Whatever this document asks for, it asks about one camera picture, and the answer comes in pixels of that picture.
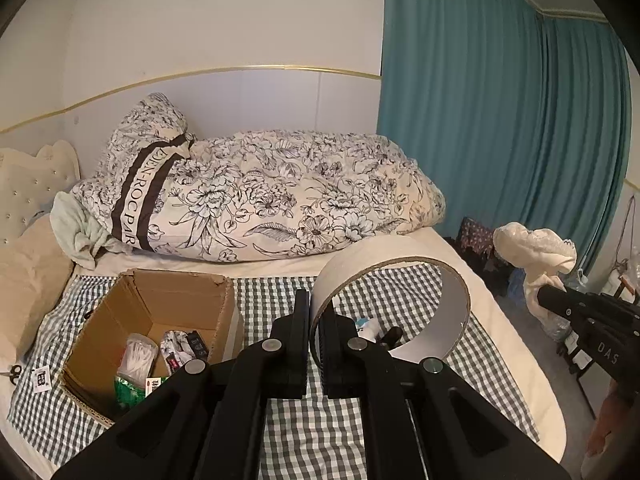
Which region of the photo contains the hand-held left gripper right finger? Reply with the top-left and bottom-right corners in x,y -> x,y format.
316,310 -> 571,480

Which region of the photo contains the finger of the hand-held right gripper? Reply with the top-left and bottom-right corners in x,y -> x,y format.
536,284 -> 583,318

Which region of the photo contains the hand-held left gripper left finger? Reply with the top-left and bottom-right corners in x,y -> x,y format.
50,289 -> 311,480

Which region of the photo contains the small white bottle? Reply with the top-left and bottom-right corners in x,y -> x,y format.
352,316 -> 381,343

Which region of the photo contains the white lace cloth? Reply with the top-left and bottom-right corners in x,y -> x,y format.
492,221 -> 578,326

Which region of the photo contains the white tape roll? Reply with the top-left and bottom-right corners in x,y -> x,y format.
309,234 -> 472,365

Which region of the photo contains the black white printed packet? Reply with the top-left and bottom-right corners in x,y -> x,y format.
160,329 -> 210,373

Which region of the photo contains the brown cardboard box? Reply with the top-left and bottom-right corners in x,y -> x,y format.
60,268 -> 246,428

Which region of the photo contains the clear cotton swab container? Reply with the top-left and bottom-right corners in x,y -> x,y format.
116,332 -> 158,381

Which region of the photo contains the green snack packet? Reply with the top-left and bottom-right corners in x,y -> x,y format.
114,375 -> 151,411

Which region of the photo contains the person's right hand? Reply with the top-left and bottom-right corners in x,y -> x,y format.
582,390 -> 626,480

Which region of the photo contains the blue plastic bag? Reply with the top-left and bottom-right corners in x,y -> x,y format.
507,267 -> 528,301

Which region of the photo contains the checkered grey cloth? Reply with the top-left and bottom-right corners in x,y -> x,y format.
7,260 -> 541,480

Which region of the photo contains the dark floral bag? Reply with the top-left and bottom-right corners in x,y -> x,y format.
457,216 -> 501,261

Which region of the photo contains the floral patterned duvet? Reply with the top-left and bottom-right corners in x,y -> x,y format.
70,92 -> 447,263

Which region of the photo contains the teal curtain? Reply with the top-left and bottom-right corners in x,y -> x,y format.
376,0 -> 633,281

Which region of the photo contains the light green cloth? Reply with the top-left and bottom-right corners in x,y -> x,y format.
49,191 -> 126,267

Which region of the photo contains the beige pillow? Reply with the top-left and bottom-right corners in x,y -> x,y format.
0,217 -> 76,376

